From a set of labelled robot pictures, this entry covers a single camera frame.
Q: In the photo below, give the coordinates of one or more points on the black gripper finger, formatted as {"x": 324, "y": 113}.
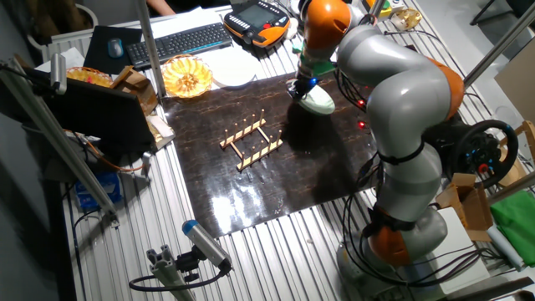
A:
{"x": 304, "y": 100}
{"x": 291, "y": 90}

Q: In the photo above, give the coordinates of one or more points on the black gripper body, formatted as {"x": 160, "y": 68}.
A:
{"x": 306, "y": 85}

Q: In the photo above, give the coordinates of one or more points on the pale green round dish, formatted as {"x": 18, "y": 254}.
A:
{"x": 319, "y": 102}

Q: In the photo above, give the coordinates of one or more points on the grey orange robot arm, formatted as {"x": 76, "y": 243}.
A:
{"x": 409, "y": 104}

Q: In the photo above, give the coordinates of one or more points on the person forearm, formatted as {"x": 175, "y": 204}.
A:
{"x": 161, "y": 6}

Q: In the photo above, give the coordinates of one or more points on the wooden dish rack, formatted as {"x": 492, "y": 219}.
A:
{"x": 251, "y": 144}

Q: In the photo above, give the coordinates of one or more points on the white round plate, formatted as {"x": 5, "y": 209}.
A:
{"x": 232, "y": 69}

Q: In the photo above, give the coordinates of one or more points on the orange black teach pendant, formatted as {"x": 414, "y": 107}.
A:
{"x": 257, "y": 21}

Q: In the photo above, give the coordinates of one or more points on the large amber glass bowl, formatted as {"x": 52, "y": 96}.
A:
{"x": 186, "y": 77}

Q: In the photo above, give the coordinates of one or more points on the yellow emergency stop box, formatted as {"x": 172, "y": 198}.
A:
{"x": 384, "y": 8}

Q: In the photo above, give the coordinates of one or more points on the black computer keyboard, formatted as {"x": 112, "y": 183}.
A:
{"x": 179, "y": 44}

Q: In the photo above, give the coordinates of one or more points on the white gold snack pack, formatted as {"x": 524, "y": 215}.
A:
{"x": 161, "y": 131}

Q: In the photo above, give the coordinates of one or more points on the grey blue computer mouse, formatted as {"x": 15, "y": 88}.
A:
{"x": 115, "y": 48}

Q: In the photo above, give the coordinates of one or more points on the black steering wheel controller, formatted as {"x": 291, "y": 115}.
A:
{"x": 485, "y": 152}

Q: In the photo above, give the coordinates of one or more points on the open cardboard box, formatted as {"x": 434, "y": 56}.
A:
{"x": 468, "y": 205}

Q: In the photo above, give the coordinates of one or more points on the black mouse pad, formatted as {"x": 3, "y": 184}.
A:
{"x": 98, "y": 50}

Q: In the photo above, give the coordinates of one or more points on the white flat box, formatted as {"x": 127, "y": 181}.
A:
{"x": 460, "y": 246}

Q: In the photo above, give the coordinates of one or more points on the blue plastic packet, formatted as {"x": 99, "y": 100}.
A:
{"x": 98, "y": 190}

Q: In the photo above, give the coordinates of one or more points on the wooden chair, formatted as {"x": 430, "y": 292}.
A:
{"x": 528, "y": 138}

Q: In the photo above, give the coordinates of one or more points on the white paper sheet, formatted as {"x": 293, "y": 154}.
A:
{"x": 62, "y": 60}

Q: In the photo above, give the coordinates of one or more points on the white round bin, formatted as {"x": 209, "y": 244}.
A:
{"x": 62, "y": 33}

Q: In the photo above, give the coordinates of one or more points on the green cloth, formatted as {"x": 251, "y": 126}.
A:
{"x": 516, "y": 226}

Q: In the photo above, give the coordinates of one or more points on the pale rolled tube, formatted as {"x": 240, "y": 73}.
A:
{"x": 505, "y": 248}

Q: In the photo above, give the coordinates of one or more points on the green gripper mount adapter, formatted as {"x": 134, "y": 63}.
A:
{"x": 319, "y": 67}

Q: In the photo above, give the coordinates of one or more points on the thin aluminium post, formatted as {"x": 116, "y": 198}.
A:
{"x": 376, "y": 7}

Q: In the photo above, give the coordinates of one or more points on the upright aluminium post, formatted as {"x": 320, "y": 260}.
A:
{"x": 149, "y": 46}

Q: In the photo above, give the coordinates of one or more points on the small silver camera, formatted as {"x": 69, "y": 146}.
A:
{"x": 146, "y": 164}

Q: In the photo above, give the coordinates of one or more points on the silver camera with blue cap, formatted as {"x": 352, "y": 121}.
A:
{"x": 207, "y": 244}

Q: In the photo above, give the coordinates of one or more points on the diagonal aluminium post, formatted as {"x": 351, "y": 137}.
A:
{"x": 497, "y": 48}

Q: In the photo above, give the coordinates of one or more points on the aluminium profile camera mount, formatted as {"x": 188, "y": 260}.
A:
{"x": 167, "y": 271}

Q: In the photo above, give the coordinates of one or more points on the silver camera on strut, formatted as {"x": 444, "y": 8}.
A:
{"x": 58, "y": 73}

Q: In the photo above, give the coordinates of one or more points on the slanted aluminium frame strut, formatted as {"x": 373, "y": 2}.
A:
{"x": 62, "y": 146}

